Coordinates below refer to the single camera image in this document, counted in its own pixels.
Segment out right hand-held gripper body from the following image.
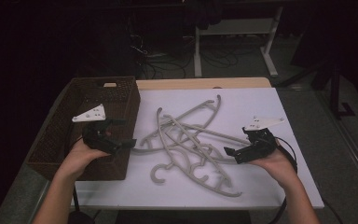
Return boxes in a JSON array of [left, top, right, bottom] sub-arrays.
[[234, 115, 286, 164]]

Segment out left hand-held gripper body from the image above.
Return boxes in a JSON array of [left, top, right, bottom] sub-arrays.
[[72, 104, 129, 157]]

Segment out brown wicker basket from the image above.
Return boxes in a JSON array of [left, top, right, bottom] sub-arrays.
[[24, 76, 142, 182]]

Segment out person's left hand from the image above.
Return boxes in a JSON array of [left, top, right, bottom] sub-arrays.
[[57, 137, 111, 181]]

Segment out person's right hand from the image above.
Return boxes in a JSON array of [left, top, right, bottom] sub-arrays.
[[248, 146, 299, 190]]

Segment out white table mat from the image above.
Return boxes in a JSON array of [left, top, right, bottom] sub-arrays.
[[71, 87, 324, 210]]

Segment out dark metal stand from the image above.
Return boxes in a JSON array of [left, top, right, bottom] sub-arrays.
[[276, 60, 357, 120]]

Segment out black floor cables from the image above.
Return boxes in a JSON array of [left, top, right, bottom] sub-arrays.
[[127, 18, 197, 80]]

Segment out white desk frame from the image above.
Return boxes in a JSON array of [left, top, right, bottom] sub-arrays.
[[193, 5, 284, 78]]

